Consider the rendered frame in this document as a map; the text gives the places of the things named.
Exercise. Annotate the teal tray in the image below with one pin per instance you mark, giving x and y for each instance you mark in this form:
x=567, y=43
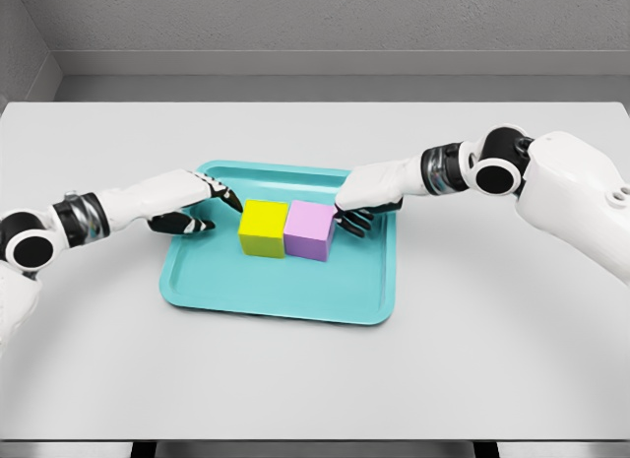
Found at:
x=275, y=285

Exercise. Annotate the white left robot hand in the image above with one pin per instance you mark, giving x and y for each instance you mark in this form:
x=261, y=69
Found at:
x=174, y=192

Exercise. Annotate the yellow cube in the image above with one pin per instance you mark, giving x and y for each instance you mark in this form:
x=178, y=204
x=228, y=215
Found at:
x=262, y=226

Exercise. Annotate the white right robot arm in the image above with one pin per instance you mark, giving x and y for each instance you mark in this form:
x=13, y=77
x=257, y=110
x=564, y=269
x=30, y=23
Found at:
x=541, y=182

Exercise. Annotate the pink cube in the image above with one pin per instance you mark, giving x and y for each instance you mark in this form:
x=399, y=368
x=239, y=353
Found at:
x=310, y=230

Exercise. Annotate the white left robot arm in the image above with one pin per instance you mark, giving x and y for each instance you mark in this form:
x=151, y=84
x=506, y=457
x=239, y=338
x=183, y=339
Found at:
x=59, y=241

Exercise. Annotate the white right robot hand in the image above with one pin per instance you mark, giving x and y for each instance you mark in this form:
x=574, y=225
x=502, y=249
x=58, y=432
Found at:
x=366, y=186

